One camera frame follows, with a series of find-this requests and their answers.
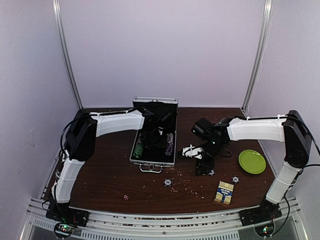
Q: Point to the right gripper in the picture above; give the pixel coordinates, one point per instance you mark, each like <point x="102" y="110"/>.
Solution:
<point x="206" y="167"/>

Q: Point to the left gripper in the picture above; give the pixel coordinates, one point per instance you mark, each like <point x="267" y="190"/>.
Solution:
<point x="161" y="144"/>

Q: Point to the purple 500 poker chip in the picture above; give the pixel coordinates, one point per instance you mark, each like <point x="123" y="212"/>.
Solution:
<point x="212" y="173"/>
<point x="235" y="179"/>
<point x="167" y="182"/>

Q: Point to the purple black chip stack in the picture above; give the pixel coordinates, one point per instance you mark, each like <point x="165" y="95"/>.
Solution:
<point x="169" y="149"/>

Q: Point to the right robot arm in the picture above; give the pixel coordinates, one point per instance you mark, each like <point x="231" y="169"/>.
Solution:
<point x="287" y="129"/>

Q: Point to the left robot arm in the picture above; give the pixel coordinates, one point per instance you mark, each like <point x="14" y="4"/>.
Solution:
<point x="77" y="145"/>

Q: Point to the aluminium poker case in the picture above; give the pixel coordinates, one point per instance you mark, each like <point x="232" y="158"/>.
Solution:
<point x="161" y="112"/>

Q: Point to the blue peach chip stack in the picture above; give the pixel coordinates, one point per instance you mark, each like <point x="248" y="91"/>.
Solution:
<point x="170" y="138"/>

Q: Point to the green yellow chip stack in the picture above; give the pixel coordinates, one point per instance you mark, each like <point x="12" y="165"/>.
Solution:
<point x="138" y="151"/>

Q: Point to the blue gold card box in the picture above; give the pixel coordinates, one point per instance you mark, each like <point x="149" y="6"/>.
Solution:
<point x="224" y="193"/>

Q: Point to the green plate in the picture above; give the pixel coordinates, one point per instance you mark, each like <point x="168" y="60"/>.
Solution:
<point x="252" y="162"/>

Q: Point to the front aluminium rail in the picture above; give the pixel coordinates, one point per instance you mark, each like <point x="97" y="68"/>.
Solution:
<point x="219" y="225"/>

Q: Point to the left aluminium frame post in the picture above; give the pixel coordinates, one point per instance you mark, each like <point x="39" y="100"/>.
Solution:
<point x="65" y="52"/>

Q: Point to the aluminium frame post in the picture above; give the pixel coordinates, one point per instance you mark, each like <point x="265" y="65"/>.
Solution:
<point x="65" y="52"/>
<point x="257" y="64"/>

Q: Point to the right aluminium frame post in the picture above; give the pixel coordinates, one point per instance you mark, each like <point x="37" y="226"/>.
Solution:
<point x="257" y="64"/>

